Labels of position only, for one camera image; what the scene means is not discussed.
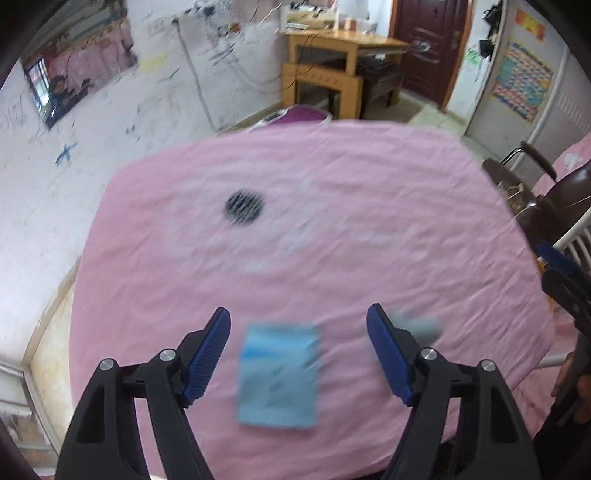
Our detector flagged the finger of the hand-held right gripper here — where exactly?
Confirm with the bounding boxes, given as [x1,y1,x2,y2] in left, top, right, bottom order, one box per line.
[541,267,591,324]
[536,241,578,278]

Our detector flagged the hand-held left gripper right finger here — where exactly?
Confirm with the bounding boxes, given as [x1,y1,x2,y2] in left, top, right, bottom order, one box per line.
[366,303,542,480]

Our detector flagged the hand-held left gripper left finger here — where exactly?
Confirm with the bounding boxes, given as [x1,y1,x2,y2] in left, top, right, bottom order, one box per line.
[55,306,232,480]

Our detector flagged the light blue packet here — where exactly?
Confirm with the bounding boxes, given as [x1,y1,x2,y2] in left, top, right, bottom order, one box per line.
[236,323,324,430]

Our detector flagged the person's right hand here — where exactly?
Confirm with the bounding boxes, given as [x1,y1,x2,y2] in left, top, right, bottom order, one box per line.
[551,353,578,401]

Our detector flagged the white bed railing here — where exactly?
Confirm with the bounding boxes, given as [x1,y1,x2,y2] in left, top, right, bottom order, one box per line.
[551,224,591,267]

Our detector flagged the grey crumpled item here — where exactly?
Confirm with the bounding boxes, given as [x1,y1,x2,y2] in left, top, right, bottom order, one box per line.
[390,314,441,344]

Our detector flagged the dark brown chair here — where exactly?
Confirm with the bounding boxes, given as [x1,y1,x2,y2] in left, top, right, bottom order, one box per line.
[482,141,591,243]

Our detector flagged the pink bedding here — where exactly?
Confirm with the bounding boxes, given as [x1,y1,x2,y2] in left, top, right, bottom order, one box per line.
[531,137,591,195]

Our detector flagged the black striped round object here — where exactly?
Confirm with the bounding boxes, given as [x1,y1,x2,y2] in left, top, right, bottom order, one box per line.
[223,188,267,228]

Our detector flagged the pink tablecloth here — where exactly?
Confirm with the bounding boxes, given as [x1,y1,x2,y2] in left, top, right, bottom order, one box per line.
[69,119,557,480]

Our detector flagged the white wardrobe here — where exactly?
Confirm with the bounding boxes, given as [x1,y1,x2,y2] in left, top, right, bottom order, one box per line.
[462,0,591,153]

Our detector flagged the dark hanging items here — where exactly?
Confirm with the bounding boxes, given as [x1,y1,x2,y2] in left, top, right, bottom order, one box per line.
[479,0,507,58]

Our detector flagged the dark stool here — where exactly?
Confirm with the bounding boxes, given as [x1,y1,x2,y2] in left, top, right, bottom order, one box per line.
[358,58,402,118]

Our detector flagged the purple bathroom scale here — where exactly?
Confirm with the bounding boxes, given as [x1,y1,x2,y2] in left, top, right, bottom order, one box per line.
[249,104,333,134]

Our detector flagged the dark red door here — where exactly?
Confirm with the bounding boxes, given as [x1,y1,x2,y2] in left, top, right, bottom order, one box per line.
[390,0,474,114]

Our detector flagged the wooden desk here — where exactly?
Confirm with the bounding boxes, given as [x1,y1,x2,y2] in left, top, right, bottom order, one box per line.
[281,25,411,121]

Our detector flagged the colourful wall poster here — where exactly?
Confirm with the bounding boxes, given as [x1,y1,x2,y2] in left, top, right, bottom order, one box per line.
[489,41,555,123]

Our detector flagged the white window frame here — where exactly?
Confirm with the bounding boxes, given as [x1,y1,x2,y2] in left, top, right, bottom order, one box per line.
[0,356,60,459]

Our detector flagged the orange wall sticker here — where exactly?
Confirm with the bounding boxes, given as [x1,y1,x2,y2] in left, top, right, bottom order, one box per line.
[514,7,549,43]

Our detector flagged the grey wall cable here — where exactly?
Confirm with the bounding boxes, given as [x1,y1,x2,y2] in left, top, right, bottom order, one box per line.
[173,17,219,134]

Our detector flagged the wall mirror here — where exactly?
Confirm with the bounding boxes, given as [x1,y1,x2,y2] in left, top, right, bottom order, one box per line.
[22,0,139,129]

